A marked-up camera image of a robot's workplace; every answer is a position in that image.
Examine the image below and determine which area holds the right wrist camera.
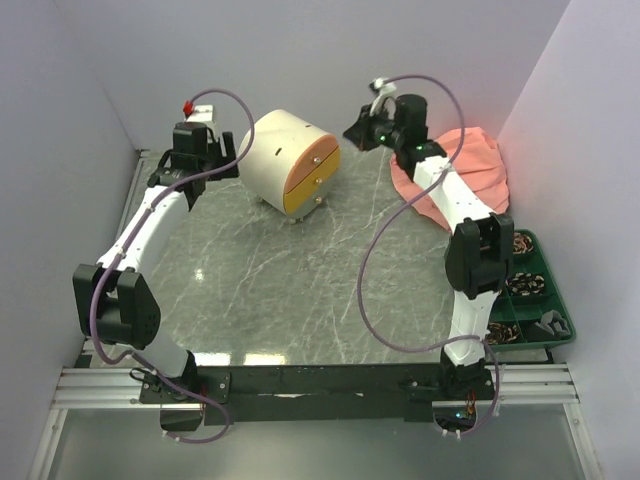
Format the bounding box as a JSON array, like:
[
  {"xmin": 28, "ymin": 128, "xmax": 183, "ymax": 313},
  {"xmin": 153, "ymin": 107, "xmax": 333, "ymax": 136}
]
[{"xmin": 369, "ymin": 77, "xmax": 397, "ymax": 116}]

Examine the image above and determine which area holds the black base bar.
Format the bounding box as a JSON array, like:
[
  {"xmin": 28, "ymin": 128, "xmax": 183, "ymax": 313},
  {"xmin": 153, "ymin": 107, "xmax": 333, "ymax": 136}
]
[{"xmin": 139, "ymin": 363, "xmax": 494, "ymax": 433}]

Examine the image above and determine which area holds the round cream drawer cabinet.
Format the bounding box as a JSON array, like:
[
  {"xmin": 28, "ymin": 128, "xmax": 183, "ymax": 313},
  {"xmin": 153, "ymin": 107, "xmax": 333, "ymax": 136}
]
[{"xmin": 238, "ymin": 109, "xmax": 341, "ymax": 222}]

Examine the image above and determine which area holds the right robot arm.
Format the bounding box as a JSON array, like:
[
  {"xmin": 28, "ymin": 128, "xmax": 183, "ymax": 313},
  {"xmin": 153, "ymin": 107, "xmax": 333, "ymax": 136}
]
[{"xmin": 343, "ymin": 93, "xmax": 514, "ymax": 398}]

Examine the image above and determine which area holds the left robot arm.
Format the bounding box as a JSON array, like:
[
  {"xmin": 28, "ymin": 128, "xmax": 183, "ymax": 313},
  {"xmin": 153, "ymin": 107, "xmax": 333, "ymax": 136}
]
[{"xmin": 72, "ymin": 114, "xmax": 239, "ymax": 402}]

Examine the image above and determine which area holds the coiled band compartment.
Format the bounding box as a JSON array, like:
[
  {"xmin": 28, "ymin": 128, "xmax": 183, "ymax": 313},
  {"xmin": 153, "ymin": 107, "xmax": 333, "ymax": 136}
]
[
  {"xmin": 485, "ymin": 322, "xmax": 520, "ymax": 345},
  {"xmin": 506, "ymin": 272, "xmax": 546, "ymax": 297},
  {"xmin": 513, "ymin": 231, "xmax": 534, "ymax": 255}
]

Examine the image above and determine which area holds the coiled band middle compartment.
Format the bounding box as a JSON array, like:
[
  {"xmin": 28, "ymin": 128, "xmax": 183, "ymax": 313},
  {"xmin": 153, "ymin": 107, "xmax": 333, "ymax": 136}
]
[{"xmin": 506, "ymin": 272, "xmax": 546, "ymax": 297}]

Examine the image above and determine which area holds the coiled band top compartment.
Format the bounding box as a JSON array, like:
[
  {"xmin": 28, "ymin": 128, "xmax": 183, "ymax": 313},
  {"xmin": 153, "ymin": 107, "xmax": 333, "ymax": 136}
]
[{"xmin": 513, "ymin": 231, "xmax": 534, "ymax": 255}]

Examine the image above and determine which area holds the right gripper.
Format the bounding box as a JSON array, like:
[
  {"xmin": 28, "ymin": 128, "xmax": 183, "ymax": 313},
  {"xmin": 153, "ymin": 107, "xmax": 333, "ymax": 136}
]
[{"xmin": 342, "ymin": 103, "xmax": 403, "ymax": 153}]

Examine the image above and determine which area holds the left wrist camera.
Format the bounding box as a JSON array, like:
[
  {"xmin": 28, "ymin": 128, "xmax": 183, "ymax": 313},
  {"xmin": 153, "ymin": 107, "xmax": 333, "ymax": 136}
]
[{"xmin": 185, "ymin": 104, "xmax": 217, "ymax": 130}]

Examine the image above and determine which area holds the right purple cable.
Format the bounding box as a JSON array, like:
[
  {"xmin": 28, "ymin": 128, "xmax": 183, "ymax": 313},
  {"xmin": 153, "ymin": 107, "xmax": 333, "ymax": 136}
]
[{"xmin": 357, "ymin": 74, "xmax": 501, "ymax": 438}]

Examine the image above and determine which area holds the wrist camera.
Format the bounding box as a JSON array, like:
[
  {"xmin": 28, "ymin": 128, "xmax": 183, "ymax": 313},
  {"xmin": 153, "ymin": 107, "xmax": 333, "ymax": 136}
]
[
  {"xmin": 369, "ymin": 77, "xmax": 397, "ymax": 116},
  {"xmin": 185, "ymin": 104, "xmax": 217, "ymax": 130}
]

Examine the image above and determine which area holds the coiled band lower compartment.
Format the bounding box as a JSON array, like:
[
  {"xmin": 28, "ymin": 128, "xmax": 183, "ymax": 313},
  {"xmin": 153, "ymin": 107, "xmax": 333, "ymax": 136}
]
[{"xmin": 485, "ymin": 322, "xmax": 520, "ymax": 345}]

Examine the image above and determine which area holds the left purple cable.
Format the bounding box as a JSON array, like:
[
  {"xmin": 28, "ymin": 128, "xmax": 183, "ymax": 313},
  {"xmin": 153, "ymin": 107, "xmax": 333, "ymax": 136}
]
[{"xmin": 87, "ymin": 88, "xmax": 256, "ymax": 445}]

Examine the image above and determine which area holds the green compartment tray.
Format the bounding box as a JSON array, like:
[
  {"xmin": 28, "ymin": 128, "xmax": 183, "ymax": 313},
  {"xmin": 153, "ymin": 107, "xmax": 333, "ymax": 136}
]
[{"xmin": 489, "ymin": 230, "xmax": 576, "ymax": 351}]

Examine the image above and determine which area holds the purple cable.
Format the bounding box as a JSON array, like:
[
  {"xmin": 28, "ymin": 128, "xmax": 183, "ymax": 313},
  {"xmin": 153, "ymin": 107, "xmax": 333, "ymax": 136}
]
[
  {"xmin": 357, "ymin": 74, "xmax": 501, "ymax": 438},
  {"xmin": 87, "ymin": 88, "xmax": 256, "ymax": 445}
]

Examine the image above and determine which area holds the pink cloth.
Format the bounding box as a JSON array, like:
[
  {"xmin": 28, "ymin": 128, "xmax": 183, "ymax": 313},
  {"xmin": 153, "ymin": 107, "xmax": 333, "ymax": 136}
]
[{"xmin": 389, "ymin": 127, "xmax": 510, "ymax": 232}]

